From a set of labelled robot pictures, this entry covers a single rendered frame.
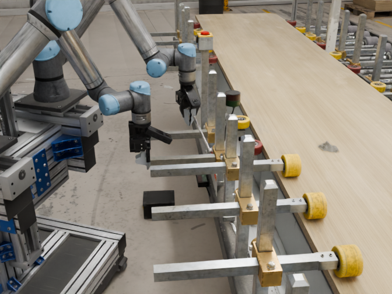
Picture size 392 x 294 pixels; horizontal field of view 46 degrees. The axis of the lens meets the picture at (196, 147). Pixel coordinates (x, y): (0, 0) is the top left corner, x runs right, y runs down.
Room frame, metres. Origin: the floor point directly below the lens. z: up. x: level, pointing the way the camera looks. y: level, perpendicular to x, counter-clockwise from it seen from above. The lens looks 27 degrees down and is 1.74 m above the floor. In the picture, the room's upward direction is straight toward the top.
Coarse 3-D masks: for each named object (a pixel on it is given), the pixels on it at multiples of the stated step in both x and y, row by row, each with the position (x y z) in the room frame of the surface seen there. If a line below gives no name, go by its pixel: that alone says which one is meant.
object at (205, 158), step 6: (156, 156) 1.62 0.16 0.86; (162, 156) 1.62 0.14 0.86; (168, 156) 1.62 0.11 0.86; (174, 156) 1.62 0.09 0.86; (180, 156) 1.62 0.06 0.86; (186, 156) 1.62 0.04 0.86; (192, 156) 1.62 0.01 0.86; (198, 156) 1.62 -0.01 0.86; (204, 156) 1.62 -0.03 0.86; (210, 156) 1.62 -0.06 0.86; (150, 162) 1.59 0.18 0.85; (156, 162) 1.59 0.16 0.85; (162, 162) 1.60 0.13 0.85; (168, 162) 1.60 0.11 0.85; (174, 162) 1.60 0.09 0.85; (180, 162) 1.60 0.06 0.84; (186, 162) 1.61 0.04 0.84; (192, 162) 1.61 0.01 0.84; (198, 162) 1.61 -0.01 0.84; (204, 162) 1.61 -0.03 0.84; (210, 162) 1.62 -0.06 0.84
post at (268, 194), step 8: (264, 184) 0.92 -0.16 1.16; (272, 184) 0.92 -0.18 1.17; (264, 192) 0.91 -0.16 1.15; (272, 192) 0.91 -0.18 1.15; (264, 200) 0.91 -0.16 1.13; (272, 200) 0.91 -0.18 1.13; (264, 208) 0.91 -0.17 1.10; (272, 208) 0.91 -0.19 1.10; (264, 216) 0.91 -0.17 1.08; (272, 216) 0.91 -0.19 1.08; (264, 224) 0.91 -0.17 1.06; (272, 224) 0.91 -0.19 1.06; (264, 232) 0.91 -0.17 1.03; (272, 232) 0.91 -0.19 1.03; (256, 240) 0.94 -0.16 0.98; (264, 240) 0.91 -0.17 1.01; (272, 240) 0.91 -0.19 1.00; (264, 248) 0.91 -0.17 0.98; (256, 280) 0.91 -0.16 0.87; (256, 288) 0.91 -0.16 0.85; (264, 288) 0.91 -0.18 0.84
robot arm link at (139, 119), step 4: (132, 116) 1.58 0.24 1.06; (136, 116) 1.57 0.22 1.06; (140, 116) 1.57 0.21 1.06; (144, 116) 1.57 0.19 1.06; (148, 116) 1.58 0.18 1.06; (132, 120) 1.58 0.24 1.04; (136, 120) 1.57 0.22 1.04; (140, 120) 1.57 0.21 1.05; (144, 120) 1.57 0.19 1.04; (148, 120) 1.58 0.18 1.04; (140, 124) 1.57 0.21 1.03
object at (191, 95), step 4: (184, 88) 1.86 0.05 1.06; (188, 88) 1.87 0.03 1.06; (192, 88) 1.87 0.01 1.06; (184, 92) 1.86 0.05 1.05; (188, 92) 1.85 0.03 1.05; (192, 92) 1.85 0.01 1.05; (188, 96) 1.83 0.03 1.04; (192, 96) 1.83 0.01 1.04; (196, 96) 1.84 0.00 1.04; (188, 100) 1.82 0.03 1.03; (192, 100) 1.81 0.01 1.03; (196, 100) 1.81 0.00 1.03; (192, 104) 1.79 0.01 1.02; (196, 104) 1.80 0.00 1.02; (200, 104) 1.80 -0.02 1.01; (192, 108) 1.80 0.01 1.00
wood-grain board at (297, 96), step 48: (240, 48) 3.11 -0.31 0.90; (288, 48) 3.11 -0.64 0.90; (240, 96) 2.19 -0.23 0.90; (288, 96) 2.19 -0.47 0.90; (336, 96) 2.19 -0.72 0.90; (384, 96) 2.19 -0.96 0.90; (288, 144) 1.65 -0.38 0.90; (336, 144) 1.65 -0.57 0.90; (384, 144) 1.65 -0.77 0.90; (288, 192) 1.29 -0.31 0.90; (336, 192) 1.29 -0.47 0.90; (384, 192) 1.29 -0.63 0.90; (336, 240) 1.04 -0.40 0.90; (384, 240) 1.04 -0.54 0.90; (336, 288) 0.86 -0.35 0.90; (384, 288) 0.85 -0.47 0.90
